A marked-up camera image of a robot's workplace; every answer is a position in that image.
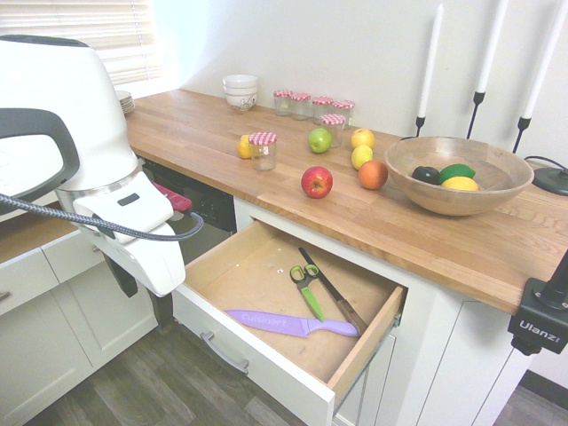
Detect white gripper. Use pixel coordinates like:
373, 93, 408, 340
72, 171, 186, 332

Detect white wooden drawer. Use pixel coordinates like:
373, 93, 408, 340
171, 220, 408, 426

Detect white cabinet with drawer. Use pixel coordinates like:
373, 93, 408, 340
230, 194, 533, 426

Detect black dishwasher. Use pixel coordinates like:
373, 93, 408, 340
141, 158, 237, 267

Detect purple kitchen knife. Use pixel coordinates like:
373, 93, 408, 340
224, 309, 360, 339

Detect green scissors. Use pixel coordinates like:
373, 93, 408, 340
289, 264, 326, 323

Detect glass jar checked lid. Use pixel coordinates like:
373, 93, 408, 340
248, 131, 279, 173
331, 99, 356, 130
319, 113, 346, 149
312, 96, 334, 120
272, 90, 293, 117
290, 92, 312, 122

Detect stack of white plates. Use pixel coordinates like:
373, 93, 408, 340
114, 90, 137, 115

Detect red apple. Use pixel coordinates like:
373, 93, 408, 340
301, 166, 335, 199

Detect white patterned bowl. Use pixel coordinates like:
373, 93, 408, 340
225, 95, 258, 113

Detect green apple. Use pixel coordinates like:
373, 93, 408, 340
308, 128, 334, 154

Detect orange fruit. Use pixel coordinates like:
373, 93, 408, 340
358, 160, 390, 191

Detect yellow apple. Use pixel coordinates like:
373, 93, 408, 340
351, 128, 376, 151

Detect white window blind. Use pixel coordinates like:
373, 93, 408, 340
0, 0, 165, 97

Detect dark avocado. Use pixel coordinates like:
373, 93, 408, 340
411, 165, 441, 185

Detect large wooden bowl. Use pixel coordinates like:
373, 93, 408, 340
383, 136, 535, 217

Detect green lime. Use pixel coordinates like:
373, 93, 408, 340
438, 163, 477, 186

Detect white taper candle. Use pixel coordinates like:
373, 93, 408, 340
521, 7, 568, 120
475, 0, 509, 94
419, 4, 446, 119

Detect black lamp base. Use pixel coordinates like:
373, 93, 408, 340
532, 166, 568, 197

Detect white cabinet silver handles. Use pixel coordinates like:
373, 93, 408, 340
0, 201, 178, 426

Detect long wooden-handled knife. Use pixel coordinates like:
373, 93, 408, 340
297, 247, 368, 336

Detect black Ulanzi camera clamp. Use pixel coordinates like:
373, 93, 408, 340
507, 250, 568, 357

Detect black lamp cable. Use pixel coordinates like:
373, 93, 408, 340
525, 154, 568, 172

